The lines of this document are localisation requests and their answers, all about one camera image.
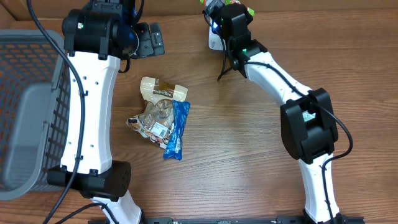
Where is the brown nut snack bag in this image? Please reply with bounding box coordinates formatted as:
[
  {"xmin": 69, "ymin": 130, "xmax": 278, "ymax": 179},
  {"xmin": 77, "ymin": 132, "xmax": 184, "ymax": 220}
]
[{"xmin": 126, "ymin": 77, "xmax": 188, "ymax": 149}]

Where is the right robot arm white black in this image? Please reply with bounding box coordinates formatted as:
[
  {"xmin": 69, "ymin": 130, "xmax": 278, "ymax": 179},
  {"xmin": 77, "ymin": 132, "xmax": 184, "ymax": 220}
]
[{"xmin": 205, "ymin": 1, "xmax": 342, "ymax": 223}]

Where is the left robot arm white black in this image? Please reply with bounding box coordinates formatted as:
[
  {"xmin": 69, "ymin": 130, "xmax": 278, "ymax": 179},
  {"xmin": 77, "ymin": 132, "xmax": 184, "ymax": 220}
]
[{"xmin": 47, "ymin": 1, "xmax": 164, "ymax": 223}]

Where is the white barcode scanner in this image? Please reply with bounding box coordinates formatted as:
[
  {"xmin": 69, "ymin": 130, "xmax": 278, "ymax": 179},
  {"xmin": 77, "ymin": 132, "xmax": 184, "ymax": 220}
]
[{"xmin": 208, "ymin": 27, "xmax": 225, "ymax": 50}]

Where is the grey plastic mesh basket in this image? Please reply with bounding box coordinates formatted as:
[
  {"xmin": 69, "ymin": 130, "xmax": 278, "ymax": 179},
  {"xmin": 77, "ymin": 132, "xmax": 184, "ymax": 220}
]
[{"xmin": 1, "ymin": 29, "xmax": 70, "ymax": 200}]

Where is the blue snack bar wrapper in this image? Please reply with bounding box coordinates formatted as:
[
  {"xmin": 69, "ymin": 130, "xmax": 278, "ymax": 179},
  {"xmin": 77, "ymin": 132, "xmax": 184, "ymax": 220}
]
[{"xmin": 163, "ymin": 100, "xmax": 190, "ymax": 160}]

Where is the green candy bag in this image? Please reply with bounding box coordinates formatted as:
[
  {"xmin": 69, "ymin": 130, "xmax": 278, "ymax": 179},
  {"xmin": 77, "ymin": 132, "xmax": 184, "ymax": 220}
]
[{"xmin": 200, "ymin": 0, "xmax": 255, "ymax": 16}]

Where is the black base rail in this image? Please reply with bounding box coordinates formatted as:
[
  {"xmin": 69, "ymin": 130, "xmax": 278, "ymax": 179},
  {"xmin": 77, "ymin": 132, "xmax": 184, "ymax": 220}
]
[{"xmin": 142, "ymin": 214, "xmax": 365, "ymax": 224}]

